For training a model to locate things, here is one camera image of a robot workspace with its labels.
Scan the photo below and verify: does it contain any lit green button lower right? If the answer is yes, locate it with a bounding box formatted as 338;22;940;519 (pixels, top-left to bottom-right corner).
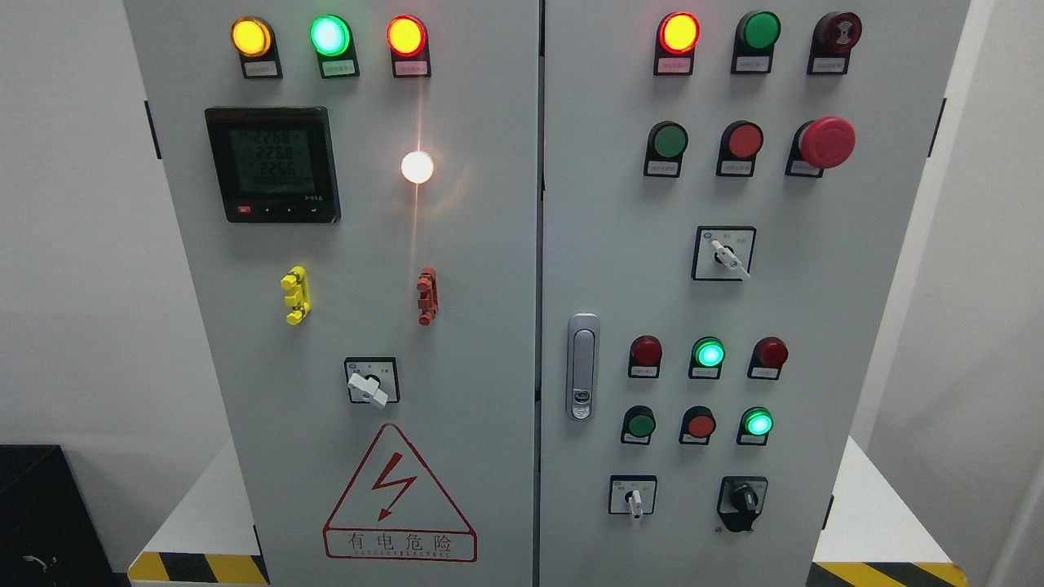
736;406;773;446

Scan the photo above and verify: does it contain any red electric hazard sticker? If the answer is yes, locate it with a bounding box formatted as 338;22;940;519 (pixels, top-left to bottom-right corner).
323;423;478;563

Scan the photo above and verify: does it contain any dark red indicator left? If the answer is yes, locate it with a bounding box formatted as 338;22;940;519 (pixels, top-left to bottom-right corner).
628;335;663;379

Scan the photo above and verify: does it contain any lit red indicator light left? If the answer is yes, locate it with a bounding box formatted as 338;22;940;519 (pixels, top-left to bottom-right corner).
387;14;431;78

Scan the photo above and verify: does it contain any lit green indicator middle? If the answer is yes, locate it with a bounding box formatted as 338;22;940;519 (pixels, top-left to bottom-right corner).
688;337;726;380

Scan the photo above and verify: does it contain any white platform with hazard stripes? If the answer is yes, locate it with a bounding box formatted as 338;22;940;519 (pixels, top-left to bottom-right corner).
128;441;968;586

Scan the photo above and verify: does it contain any white selector switch lower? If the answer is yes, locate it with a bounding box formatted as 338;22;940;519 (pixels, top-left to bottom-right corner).
608;474;657;519

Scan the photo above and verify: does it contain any red push button upper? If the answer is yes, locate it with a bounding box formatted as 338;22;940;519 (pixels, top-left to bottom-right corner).
715;120;764;178

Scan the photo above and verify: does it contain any digital power meter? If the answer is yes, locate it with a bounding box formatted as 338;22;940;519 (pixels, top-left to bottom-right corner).
205;107;342;224

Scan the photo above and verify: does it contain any white selector switch upper right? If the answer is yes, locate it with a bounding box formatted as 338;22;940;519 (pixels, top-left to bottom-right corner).
691;226;757;281

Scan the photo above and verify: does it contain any green push button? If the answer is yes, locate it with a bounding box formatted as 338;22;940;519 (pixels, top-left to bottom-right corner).
620;405;657;445
643;121;688;179

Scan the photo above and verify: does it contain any yellow indicator light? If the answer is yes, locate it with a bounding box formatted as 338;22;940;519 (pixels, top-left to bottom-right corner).
230;15;282;79

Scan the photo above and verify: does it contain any green push button upper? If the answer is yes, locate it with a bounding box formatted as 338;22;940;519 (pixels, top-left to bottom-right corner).
643;121;688;179

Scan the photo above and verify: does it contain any white lit lamp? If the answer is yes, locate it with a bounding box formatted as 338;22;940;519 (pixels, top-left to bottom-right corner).
400;150;434;185

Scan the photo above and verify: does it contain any red emergency stop button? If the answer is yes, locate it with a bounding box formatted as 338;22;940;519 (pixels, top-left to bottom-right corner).
785;116;856;179

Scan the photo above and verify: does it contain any dark red indicator right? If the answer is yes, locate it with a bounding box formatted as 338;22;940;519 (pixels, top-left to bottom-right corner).
746;337;790;382

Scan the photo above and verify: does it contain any lit green indicator light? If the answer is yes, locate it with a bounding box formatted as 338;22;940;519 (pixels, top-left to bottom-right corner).
310;15;361;79

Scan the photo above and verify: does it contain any dark green indicator light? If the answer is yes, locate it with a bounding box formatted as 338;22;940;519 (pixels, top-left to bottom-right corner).
731;11;781;75

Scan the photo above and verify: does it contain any silver door handle lock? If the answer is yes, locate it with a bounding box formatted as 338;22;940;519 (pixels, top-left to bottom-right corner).
565;313;600;422

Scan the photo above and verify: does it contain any white selector switch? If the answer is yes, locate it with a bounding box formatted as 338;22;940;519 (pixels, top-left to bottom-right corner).
691;226;757;281
608;474;657;519

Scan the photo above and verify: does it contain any lit red indicator light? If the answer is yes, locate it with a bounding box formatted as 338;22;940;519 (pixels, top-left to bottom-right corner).
387;14;431;78
653;11;701;77

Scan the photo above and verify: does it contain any white selector switch left door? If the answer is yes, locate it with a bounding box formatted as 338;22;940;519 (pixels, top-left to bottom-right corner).
343;356;401;409

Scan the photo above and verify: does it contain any black knob switch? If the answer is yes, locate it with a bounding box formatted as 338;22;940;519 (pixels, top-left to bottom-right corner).
717;476;768;532

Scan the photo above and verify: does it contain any red push button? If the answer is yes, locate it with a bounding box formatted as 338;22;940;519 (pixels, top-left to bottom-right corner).
715;120;764;178
679;405;717;445

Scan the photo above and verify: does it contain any red buzzer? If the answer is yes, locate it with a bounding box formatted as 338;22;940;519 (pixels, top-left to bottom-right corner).
807;11;864;77

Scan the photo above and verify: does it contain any red push button lower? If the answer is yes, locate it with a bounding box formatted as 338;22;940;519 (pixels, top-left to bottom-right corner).
679;405;717;445

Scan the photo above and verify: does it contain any grey electrical cabinet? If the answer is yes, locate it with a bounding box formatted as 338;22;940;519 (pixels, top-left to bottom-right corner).
126;1;970;586

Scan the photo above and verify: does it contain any green push button lower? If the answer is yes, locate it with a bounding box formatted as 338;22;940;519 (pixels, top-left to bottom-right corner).
620;405;657;445

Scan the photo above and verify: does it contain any dark red indicator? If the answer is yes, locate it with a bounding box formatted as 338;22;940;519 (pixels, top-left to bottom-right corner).
628;335;663;379
746;337;790;382

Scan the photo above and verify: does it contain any lit red indicator light right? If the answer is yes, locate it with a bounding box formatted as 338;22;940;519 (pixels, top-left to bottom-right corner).
653;11;701;77

